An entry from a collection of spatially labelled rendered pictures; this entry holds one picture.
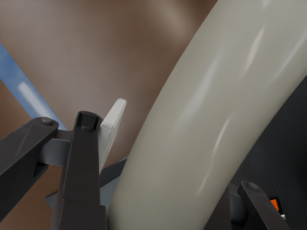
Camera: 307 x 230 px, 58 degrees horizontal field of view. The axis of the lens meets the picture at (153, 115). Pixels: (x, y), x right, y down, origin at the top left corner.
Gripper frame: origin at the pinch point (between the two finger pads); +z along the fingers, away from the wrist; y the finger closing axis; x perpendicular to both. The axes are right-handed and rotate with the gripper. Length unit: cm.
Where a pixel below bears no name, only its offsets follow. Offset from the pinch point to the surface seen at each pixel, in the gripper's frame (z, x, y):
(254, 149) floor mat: 83, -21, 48
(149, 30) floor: 90, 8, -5
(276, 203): 80, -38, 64
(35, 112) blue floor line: 91, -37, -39
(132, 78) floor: 89, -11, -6
